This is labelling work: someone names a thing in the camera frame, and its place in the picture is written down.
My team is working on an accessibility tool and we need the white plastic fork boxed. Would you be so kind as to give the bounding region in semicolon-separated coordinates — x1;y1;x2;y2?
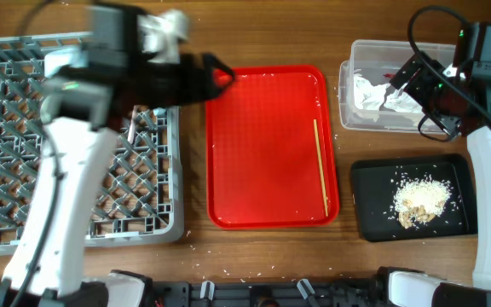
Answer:
127;106;137;144

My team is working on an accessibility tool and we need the white paper napkin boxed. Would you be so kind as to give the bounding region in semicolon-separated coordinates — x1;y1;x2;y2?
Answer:
353;70;422;114

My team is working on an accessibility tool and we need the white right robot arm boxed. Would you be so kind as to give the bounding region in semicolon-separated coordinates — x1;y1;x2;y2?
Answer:
384;52;491;306

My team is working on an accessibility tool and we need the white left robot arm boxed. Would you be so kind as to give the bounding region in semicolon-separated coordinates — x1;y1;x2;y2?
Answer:
0;52;228;306

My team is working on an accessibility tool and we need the clear plastic waste bin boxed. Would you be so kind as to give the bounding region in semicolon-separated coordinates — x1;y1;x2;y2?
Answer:
338;39;481;134

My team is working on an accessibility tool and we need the black food waste tray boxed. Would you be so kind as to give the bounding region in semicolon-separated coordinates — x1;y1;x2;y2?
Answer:
350;153;478;242

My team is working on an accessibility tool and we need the grey plastic dishwasher rack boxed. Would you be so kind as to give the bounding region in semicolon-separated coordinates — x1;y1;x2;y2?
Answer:
0;32;183;256

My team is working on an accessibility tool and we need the pile of rice scraps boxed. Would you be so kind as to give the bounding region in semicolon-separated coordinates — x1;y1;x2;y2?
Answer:
385;175;455;230

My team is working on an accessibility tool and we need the wooden chopstick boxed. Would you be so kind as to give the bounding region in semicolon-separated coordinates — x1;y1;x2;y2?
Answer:
313;119;328;217

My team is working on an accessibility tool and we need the red plastic serving tray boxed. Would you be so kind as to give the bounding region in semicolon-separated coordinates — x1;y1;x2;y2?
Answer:
205;65;340;230

